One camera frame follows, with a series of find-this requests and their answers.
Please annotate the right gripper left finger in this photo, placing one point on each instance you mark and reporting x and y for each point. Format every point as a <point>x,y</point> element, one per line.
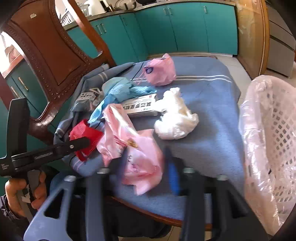
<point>99,188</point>

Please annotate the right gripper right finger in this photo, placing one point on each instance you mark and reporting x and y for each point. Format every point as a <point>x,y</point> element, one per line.
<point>186,181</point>

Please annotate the pink printed plastic bag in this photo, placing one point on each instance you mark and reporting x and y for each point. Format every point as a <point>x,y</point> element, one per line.
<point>144,164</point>

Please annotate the red plastic wrapper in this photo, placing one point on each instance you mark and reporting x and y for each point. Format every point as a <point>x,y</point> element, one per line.
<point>90,136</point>

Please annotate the white blue medicine box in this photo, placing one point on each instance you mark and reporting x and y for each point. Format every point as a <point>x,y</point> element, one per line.
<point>141,106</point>

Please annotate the grey foil wrapper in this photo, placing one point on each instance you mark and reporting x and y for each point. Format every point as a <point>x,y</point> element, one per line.
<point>88,101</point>

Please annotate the teal kitchen cabinets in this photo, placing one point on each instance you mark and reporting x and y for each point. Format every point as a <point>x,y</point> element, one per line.
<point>180,26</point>

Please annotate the white tissue wad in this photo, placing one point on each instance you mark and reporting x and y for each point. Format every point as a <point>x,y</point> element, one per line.
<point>176,121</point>

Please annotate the blue striped table cloth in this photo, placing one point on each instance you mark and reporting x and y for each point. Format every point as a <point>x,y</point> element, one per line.
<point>214,147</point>

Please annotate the white plastic waste basket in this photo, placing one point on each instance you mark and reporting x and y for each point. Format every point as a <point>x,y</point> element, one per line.
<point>277,150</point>

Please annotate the dark carved wooden chair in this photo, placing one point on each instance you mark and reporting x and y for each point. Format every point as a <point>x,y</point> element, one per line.
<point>57,62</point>

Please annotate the pink plastic bag ball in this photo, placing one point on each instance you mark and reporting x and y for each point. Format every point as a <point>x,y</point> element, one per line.
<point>160,71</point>

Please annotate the blue face mask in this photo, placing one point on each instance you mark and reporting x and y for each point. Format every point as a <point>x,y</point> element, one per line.
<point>121,89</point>

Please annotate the grey refrigerator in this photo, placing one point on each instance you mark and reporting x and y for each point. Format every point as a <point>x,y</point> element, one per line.
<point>282,43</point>

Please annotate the wooden glass sliding door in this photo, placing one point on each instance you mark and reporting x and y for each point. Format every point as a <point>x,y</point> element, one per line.
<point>253,36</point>

